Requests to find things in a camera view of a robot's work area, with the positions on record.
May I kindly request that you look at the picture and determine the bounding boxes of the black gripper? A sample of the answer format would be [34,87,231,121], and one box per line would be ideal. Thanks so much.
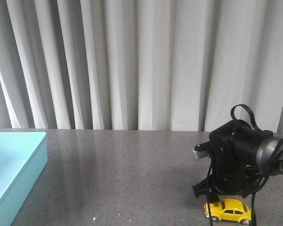
[193,120,273,226]

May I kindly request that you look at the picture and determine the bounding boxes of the yellow toy beetle car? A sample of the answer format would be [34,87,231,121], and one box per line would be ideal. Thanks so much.
[203,198,251,225]

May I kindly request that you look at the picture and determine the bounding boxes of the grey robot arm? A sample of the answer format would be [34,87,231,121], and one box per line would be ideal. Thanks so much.
[192,120,283,203]

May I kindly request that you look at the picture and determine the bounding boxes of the light blue storage box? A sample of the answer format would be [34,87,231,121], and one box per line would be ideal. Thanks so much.
[0,132,48,226]

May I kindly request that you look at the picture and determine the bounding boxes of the grey pleated curtain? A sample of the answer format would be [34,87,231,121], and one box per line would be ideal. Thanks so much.
[0,0,283,132]

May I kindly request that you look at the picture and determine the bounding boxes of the black cable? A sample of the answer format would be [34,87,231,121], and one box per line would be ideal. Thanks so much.
[230,104,262,132]

